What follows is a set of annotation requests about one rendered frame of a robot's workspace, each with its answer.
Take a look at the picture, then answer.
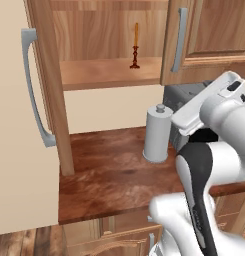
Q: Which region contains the short grey door handle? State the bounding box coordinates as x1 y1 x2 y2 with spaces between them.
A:
170 7 189 74

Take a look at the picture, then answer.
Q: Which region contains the wooden base cabinet run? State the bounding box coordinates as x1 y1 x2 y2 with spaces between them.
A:
212 191 245 240

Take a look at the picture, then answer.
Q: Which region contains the grey countertop appliance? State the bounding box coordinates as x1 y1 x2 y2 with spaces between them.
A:
162 81 212 153

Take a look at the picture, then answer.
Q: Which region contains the open wooden cabinet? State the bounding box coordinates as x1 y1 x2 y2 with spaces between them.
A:
49 0 169 92

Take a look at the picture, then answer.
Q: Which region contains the grey base cabinet handle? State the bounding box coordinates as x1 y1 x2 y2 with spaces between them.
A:
148 232 156 254

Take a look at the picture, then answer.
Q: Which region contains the wooden cabinet door, long handle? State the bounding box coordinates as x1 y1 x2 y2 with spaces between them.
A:
23 0 76 177

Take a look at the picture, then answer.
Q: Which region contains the wooden cabinet door, short handle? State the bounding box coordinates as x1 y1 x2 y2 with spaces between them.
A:
160 0 245 87

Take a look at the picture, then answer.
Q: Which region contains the long curved grey door handle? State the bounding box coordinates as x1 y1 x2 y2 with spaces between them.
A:
20 28 57 148

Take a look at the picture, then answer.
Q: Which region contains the wooden base cabinet door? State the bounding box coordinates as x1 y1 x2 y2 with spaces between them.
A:
64 225 163 256

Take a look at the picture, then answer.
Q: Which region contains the grey paper towel holder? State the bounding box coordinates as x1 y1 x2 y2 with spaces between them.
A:
142 103 174 165

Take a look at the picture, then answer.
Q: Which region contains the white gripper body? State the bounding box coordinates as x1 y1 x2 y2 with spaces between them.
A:
170 70 245 137

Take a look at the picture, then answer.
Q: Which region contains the orange candle on red candlestick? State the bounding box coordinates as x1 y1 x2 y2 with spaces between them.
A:
129 22 141 70

